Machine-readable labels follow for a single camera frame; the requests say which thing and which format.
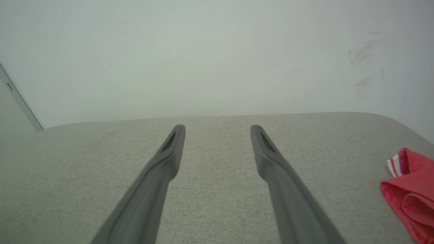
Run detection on grey wall trim strip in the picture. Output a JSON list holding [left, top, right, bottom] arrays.
[[0, 64, 44, 132]]

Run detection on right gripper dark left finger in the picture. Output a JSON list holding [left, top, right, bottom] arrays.
[[89, 124, 186, 244]]

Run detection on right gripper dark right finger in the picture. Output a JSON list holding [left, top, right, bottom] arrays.
[[250, 124, 346, 244]]

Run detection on red and white jersey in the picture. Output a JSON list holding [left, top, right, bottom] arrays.
[[380, 147, 434, 244]]

